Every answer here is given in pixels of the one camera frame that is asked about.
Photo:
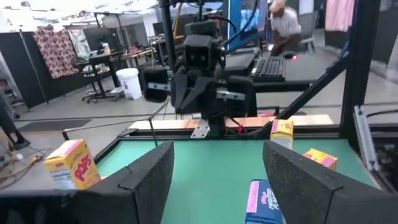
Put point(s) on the grey chair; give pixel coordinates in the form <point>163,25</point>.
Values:
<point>308,25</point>

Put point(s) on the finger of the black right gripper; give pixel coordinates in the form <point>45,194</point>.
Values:
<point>199,93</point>
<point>178,91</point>

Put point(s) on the green table mat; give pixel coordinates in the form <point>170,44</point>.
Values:
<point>211,174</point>

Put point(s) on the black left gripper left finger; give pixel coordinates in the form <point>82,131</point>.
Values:
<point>124,202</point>

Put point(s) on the blue lit screen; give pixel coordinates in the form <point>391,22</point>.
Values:
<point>245,18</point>

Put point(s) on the white plastic bin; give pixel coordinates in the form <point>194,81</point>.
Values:
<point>129,84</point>

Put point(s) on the yellow Corn Pops box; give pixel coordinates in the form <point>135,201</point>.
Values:
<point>282,130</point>
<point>74,165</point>
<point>321,158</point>

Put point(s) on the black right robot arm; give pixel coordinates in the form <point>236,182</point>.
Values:
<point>200,27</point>

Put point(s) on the pink cloth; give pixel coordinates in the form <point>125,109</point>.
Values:
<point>339,14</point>

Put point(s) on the black floor mat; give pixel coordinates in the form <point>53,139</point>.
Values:
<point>54,124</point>

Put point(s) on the grey patterned cloth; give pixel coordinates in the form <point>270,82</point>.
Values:
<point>79,43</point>

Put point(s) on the black metal table frame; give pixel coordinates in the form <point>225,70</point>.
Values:
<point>357,77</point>

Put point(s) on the person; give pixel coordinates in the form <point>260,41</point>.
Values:
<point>284,25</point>
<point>9,124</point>

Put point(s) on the blue Frosted Flakes box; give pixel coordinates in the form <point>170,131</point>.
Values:
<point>261,205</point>

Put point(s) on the black office chair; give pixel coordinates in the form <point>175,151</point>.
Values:
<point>93,74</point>

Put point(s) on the black partition panel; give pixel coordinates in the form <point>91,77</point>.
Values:
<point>18,68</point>

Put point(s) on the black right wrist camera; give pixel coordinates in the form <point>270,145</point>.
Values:
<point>200,56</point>

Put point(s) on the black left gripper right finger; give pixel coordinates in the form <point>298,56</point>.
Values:
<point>311,199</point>

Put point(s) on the dark grey desk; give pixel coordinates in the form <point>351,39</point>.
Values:
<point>298,70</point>

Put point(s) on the floral patterned cloth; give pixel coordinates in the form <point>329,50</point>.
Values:
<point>56,53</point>

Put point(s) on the black keyboard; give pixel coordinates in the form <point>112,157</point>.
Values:
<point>269,67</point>

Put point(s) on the yellow bottle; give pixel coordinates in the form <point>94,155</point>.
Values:
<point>106,49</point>

